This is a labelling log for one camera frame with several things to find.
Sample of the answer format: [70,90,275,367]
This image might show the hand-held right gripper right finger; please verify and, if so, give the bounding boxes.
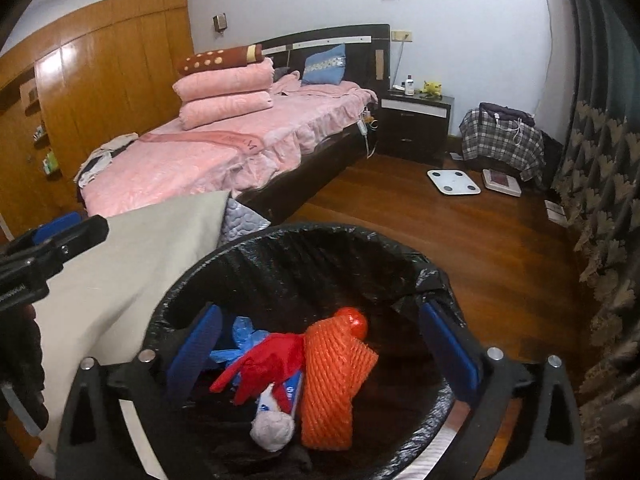
[419,300,586,480]

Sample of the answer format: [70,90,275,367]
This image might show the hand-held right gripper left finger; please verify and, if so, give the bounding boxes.
[55,304,224,480]

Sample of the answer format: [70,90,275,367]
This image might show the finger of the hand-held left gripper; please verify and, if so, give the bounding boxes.
[0,215,110,281]
[20,211,83,243]

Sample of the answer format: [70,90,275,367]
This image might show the blue plastic bag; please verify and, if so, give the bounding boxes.
[210,316,271,366]

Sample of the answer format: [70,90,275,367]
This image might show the red gloves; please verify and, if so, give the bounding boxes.
[210,334,307,407]

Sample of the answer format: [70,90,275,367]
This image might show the red plastic bag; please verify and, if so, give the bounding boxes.
[332,307,370,338]

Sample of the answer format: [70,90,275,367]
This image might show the white paper box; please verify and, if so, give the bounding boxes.
[255,370,306,416]

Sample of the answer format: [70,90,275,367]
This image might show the grey sock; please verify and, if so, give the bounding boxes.
[250,411,297,452]

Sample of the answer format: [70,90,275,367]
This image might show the orange foam net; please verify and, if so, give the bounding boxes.
[300,321,379,451]

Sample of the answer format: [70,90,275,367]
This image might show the black bin with bag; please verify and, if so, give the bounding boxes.
[142,222,466,480]

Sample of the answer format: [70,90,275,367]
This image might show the person's left forearm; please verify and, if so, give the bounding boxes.
[0,305,51,436]

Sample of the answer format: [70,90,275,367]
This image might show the pile of clothes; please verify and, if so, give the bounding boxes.
[75,133,140,183]

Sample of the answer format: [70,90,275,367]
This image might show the grey quilted cushion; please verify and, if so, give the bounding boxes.
[217,197,273,246]

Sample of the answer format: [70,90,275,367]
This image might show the pink bedspread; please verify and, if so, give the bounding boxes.
[80,82,379,211]

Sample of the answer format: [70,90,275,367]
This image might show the wooden wardrobe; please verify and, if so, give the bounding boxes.
[0,0,195,241]

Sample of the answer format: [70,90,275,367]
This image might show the white bathroom scale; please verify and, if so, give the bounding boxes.
[426,168,482,195]

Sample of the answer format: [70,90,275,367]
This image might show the bathroom scale with red panel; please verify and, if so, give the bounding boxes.
[481,169,522,197]

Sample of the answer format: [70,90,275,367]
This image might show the plaid jacket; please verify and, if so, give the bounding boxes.
[460,102,546,181]

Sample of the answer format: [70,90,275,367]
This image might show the brown dotted pillow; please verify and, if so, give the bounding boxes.
[175,44,263,77]

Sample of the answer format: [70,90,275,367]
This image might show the dark wooden bed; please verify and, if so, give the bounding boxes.
[75,23,392,221]

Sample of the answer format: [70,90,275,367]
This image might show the dark nightstand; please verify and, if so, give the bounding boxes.
[376,92,456,165]

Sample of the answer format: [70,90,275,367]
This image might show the patterned curtain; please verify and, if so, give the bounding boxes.
[547,0,640,480]

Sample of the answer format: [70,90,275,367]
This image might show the blue pillow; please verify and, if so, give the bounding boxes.
[301,43,347,86]

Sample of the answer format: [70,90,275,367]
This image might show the white corded controller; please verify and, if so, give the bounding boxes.
[357,107,378,158]

